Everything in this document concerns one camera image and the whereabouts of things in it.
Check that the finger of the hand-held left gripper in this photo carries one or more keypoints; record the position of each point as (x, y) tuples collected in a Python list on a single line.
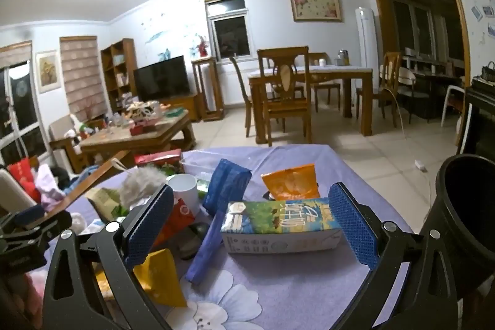
[(42, 221)]

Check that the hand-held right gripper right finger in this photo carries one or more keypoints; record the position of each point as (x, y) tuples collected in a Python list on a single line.
[(352, 225)]

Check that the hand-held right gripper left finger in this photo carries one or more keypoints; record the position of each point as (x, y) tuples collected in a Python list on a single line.
[(149, 225)]

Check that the milk carton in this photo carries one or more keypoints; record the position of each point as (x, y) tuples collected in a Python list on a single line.
[(278, 225)]

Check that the orange snack packet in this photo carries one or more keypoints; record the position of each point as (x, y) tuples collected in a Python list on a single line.
[(288, 181)]

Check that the black trash bin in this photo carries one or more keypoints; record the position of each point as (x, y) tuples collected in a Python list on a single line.
[(471, 179)]

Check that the red packet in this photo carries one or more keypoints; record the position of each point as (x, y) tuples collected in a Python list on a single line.
[(180, 216)]

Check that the pink cloth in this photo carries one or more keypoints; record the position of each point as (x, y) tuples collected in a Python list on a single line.
[(50, 187)]

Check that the grey fluffy item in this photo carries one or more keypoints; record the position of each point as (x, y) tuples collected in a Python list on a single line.
[(139, 183)]

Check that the dark grey round object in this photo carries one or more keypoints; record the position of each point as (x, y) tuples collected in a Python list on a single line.
[(193, 241)]

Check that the red bag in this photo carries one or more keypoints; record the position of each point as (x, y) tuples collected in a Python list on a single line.
[(23, 175)]

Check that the white cup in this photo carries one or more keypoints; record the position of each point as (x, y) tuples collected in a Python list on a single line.
[(183, 189)]

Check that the green and brown packet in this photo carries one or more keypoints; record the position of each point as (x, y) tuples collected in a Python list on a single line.
[(104, 200)]

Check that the yellow packet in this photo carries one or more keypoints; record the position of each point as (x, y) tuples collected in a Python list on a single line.
[(160, 279)]

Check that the long blue-purple packet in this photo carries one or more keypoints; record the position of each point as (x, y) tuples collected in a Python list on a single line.
[(205, 252)]

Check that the red box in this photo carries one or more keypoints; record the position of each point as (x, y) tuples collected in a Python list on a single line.
[(158, 158)]

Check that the purple floral tablecloth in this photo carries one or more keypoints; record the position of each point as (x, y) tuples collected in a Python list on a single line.
[(294, 276)]

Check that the wooden armchair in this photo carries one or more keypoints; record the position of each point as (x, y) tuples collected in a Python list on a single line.
[(64, 144)]

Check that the wooden coffee table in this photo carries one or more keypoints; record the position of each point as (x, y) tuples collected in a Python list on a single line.
[(147, 138)]

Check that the white power strip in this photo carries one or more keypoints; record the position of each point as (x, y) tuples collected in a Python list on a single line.
[(420, 165)]

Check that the clutter of small household items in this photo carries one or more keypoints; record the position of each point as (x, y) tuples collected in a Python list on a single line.
[(143, 117)]

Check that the glass balcony door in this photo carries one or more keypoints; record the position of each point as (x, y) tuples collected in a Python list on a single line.
[(19, 109)]

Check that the wooden television stand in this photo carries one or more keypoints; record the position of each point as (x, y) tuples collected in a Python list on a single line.
[(181, 104)]

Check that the wooden dining chair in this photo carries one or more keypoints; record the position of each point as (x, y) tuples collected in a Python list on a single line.
[(388, 82), (241, 90), (326, 86), (284, 105)]

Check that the black television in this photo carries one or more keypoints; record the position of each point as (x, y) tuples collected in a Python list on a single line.
[(162, 78)]

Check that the striped roller blind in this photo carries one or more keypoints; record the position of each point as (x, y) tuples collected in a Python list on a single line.
[(83, 76)]

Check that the small framed picture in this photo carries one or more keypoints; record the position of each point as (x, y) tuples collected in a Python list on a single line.
[(48, 71)]

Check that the wooden bookshelf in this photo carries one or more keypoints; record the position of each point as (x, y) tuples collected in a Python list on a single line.
[(118, 75)]

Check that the wooden dining table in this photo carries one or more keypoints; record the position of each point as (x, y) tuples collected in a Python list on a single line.
[(309, 76)]

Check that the white stool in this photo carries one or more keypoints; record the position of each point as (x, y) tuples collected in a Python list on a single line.
[(450, 98)]

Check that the metal kettle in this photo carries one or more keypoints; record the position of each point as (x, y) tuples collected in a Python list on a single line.
[(343, 58)]

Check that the tall wooden plant stand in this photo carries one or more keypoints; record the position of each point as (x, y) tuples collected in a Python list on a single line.
[(207, 63)]

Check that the white standing air conditioner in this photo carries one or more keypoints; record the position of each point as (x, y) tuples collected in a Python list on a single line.
[(365, 47)]

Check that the red flower plant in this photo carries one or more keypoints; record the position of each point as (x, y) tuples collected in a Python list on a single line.
[(202, 46)]

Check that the dark handbag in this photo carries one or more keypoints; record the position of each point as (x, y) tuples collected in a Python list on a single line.
[(489, 73)]

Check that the wood-trimmed window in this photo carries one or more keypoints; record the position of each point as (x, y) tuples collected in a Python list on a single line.
[(230, 32)]

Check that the large framed picture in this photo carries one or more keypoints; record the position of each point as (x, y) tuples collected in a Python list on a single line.
[(316, 5)]

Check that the wooden rail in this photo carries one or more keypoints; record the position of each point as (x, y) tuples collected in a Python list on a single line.
[(89, 183)]

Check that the wooden door frame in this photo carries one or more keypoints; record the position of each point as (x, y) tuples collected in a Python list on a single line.
[(381, 24)]

